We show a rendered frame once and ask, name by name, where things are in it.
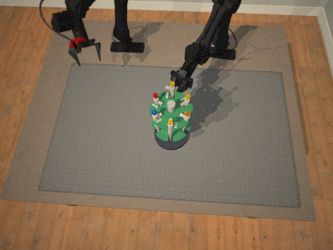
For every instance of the white pipette with blue button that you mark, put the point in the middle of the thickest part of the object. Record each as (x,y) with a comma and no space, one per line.
(155,116)

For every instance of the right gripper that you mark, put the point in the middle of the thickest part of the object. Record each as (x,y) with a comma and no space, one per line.
(84,40)

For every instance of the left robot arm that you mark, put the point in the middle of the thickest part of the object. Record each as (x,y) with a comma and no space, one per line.
(217,29)

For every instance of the white pipette with yellow button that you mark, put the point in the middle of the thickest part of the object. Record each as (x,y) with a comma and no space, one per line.
(170,127)
(187,100)

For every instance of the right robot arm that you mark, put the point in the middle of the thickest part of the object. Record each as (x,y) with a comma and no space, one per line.
(64,21)

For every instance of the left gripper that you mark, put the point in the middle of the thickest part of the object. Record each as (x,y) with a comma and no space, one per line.
(182,83)

